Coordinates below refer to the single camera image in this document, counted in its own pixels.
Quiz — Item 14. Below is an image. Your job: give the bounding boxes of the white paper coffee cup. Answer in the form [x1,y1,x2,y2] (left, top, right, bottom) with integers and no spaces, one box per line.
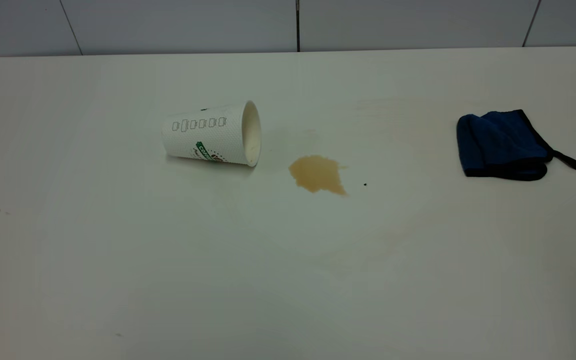
[162,100,262,168]

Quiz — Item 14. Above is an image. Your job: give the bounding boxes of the blue cloth with black trim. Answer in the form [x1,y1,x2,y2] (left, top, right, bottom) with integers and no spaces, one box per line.
[456,109,576,181]

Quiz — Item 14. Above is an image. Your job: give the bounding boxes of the brown coffee spill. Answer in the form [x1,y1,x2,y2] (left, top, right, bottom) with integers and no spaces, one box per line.
[288,155,349,196]

